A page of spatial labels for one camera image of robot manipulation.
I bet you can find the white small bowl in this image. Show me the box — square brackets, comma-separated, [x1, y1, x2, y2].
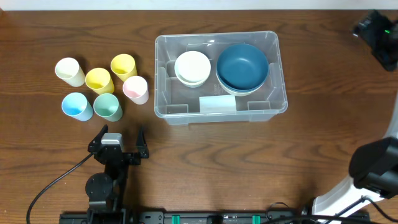
[174, 51, 211, 83]

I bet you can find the yellow plastic cup rear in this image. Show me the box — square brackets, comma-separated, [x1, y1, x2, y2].
[111, 54, 137, 82]

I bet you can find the pink plastic cup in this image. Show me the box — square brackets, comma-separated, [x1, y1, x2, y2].
[123, 76, 149, 105]

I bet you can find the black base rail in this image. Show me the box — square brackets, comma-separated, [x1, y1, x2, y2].
[59, 210, 294, 224]

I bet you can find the yellow plastic cup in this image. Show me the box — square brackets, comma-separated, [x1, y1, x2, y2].
[85, 68, 114, 95]
[111, 54, 137, 82]

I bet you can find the dark blue large bowl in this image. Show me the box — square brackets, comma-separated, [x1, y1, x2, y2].
[216, 44, 269, 90]

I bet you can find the cream white plastic cup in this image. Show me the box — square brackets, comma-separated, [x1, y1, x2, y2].
[55, 57, 85, 87]

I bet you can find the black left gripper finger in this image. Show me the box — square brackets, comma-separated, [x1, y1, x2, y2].
[136, 126, 149, 158]
[88, 124, 108, 152]

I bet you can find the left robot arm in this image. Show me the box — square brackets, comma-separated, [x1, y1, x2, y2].
[85, 125, 149, 219]

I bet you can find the mint green plastic cup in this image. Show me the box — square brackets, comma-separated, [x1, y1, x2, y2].
[93, 93, 123, 122]

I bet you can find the light blue plastic cup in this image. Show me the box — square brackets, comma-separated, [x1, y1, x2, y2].
[62, 92, 94, 121]

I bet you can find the white label in bin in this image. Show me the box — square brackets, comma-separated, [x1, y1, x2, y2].
[199, 95, 236, 113]

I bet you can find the clear plastic storage bin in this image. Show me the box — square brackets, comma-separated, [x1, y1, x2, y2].
[154, 30, 288, 125]

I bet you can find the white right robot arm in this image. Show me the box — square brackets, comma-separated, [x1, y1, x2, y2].
[300, 10, 397, 223]

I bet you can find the yellow plastic cup front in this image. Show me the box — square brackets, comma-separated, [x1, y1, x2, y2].
[85, 68, 114, 95]

